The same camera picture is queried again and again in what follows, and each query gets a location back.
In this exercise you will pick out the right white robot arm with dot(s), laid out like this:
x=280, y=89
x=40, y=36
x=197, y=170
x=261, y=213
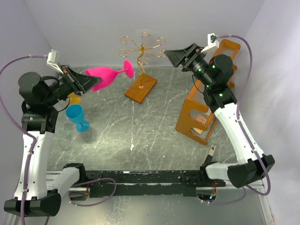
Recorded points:
x=252, y=163

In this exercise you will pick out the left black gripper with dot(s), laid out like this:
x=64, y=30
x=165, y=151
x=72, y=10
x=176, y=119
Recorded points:
x=79, y=82

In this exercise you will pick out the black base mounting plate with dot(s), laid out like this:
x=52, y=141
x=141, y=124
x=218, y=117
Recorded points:
x=107, y=188

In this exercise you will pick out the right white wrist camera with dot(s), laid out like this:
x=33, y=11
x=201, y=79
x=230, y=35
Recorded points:
x=212, y=43

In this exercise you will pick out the clear wine glass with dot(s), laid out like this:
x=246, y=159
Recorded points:
x=144, y=36
x=62, y=132

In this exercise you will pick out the aluminium extrusion rail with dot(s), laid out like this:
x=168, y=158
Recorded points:
x=186, y=178

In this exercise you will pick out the clear wine glass back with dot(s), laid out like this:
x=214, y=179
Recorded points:
x=144, y=36

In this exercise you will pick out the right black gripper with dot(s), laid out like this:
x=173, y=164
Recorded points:
x=175, y=56

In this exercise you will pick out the orange wooden shelf rack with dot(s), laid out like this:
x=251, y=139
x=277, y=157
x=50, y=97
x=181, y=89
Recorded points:
x=196, y=120

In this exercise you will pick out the clear wine glass front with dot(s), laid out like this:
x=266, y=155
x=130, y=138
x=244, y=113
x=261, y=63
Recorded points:
x=62, y=132

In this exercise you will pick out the gold wire glass rack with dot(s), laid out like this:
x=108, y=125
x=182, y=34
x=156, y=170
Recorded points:
x=142, y=59

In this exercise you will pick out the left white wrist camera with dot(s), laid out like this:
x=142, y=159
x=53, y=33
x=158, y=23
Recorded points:
x=52, y=60

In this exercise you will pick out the pink plastic wine glass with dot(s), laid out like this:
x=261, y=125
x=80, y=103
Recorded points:
x=108, y=75

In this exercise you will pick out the yellow plastic wine glass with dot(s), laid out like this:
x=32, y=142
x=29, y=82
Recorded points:
x=74, y=99

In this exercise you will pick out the blue plastic wine glass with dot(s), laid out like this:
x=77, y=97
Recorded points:
x=75, y=114

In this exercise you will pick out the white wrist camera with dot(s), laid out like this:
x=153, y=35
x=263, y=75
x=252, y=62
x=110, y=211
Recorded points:
x=52, y=60
x=212, y=43

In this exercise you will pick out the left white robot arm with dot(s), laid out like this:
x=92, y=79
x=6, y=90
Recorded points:
x=34, y=196

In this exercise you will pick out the wooden rack base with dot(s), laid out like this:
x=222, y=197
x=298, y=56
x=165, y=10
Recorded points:
x=140, y=88

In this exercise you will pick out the white label strip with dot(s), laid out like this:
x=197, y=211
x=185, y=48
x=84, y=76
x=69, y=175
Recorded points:
x=211, y=150

